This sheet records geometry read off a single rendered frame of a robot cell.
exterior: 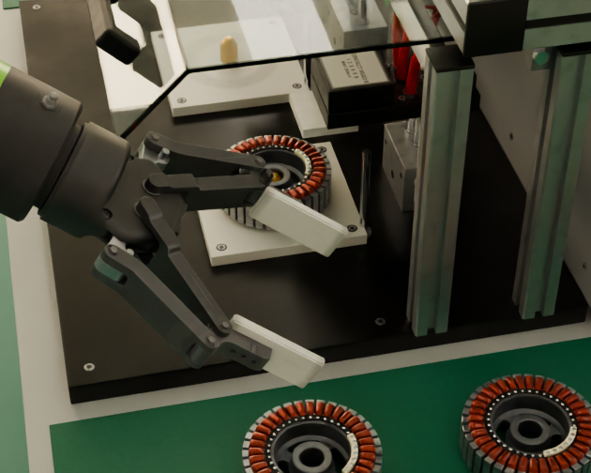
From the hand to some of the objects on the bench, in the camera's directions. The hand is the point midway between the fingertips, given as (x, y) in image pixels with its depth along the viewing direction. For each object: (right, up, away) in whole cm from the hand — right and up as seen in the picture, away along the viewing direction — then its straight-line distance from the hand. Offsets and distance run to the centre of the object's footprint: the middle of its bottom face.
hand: (313, 298), depth 98 cm
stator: (-3, +8, +36) cm, 37 cm away
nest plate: (-9, +23, +54) cm, 60 cm away
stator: (0, -15, +13) cm, 20 cm away
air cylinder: (+11, +10, +39) cm, 41 cm away
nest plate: (-3, +7, +36) cm, 37 cm away
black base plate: (-4, +14, +47) cm, 49 cm away
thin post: (+5, +5, +33) cm, 34 cm away
